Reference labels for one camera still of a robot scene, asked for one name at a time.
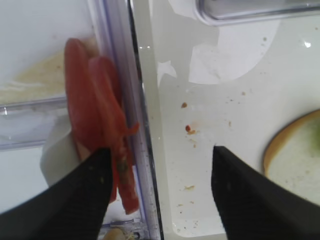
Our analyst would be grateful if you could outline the white plastic tomato pusher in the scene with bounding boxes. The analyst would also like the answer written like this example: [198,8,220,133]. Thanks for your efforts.
[40,129,87,187]

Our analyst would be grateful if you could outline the white metal tray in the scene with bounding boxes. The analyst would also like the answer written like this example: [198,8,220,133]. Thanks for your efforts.
[131,0,320,240]

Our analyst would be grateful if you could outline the clear tomato holder rail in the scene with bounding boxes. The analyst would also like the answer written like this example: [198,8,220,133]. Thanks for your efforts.
[0,96,68,151]

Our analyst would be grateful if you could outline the bottom bun slice on tray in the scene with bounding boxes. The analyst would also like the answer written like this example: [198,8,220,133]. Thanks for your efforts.
[263,110,320,205]

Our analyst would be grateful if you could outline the red tomato slice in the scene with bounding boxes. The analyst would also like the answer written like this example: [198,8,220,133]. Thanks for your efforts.
[64,38,122,156]
[89,56,139,215]

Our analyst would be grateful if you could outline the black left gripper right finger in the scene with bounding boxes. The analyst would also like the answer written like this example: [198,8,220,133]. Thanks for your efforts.
[211,145,320,240]

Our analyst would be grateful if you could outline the left long clear rail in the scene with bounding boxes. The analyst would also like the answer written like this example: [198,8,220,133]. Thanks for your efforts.
[87,0,164,240]

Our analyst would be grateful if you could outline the upright bun slice left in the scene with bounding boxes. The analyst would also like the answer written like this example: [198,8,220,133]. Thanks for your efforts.
[103,228,126,240]

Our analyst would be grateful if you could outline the clear plastic salad box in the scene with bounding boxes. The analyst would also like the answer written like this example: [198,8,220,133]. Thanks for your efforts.
[194,0,320,27]

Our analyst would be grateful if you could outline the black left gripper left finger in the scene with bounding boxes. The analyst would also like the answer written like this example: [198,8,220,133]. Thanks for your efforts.
[0,148,113,240]

